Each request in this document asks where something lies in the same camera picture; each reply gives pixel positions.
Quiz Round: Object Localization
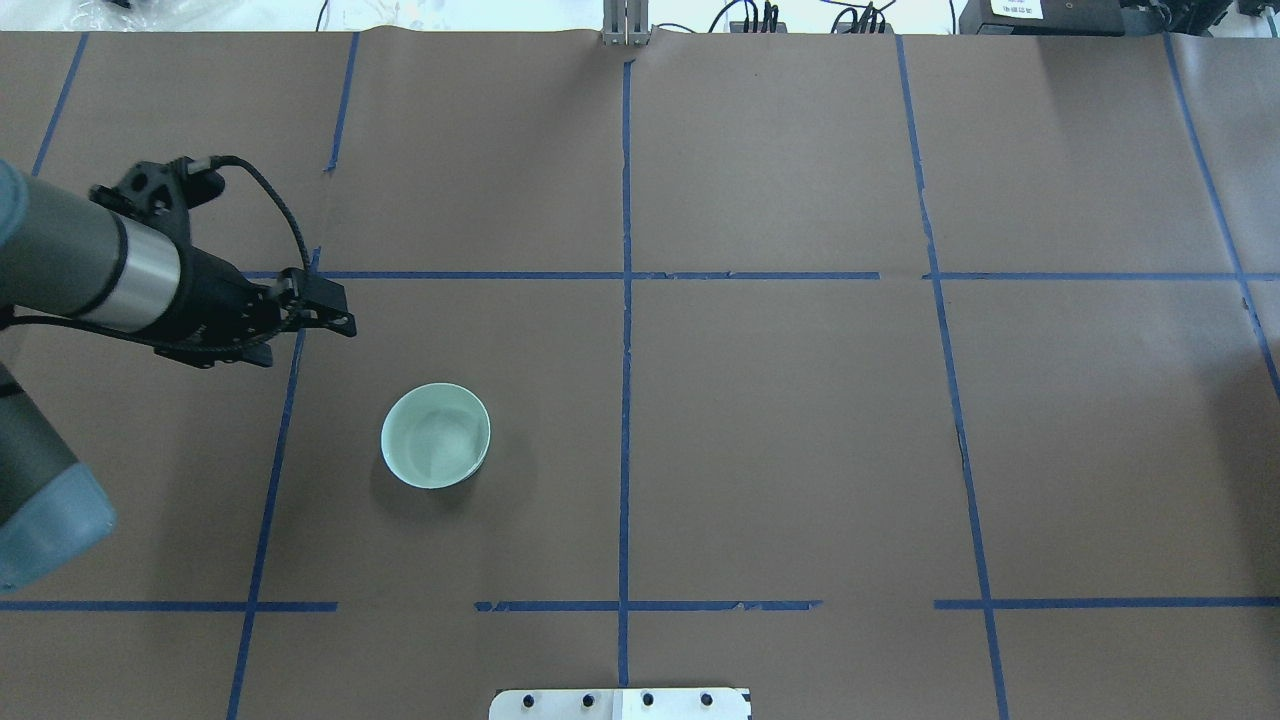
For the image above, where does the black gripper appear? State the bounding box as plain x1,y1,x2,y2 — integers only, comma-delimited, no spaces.
155,247,358,369

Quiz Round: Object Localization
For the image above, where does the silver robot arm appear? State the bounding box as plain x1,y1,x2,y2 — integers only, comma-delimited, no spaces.
1,155,357,593

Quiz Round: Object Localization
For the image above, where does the black power adapter box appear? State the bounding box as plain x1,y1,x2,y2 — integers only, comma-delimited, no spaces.
957,1,1125,37

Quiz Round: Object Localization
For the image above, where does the mint green bowl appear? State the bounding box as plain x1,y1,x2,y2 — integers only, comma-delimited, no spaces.
380,382,492,489

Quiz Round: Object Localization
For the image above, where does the black camera cable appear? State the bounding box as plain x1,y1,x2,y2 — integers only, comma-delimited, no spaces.
210,155,314,301

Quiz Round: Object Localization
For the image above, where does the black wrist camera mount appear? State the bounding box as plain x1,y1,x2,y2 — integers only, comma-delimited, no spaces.
88,156,227,246

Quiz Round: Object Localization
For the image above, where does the aluminium frame post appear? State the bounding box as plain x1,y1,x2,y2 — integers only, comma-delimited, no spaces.
600,0,652,47

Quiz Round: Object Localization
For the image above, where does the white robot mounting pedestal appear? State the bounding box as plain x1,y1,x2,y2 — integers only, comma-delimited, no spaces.
488,687,753,719

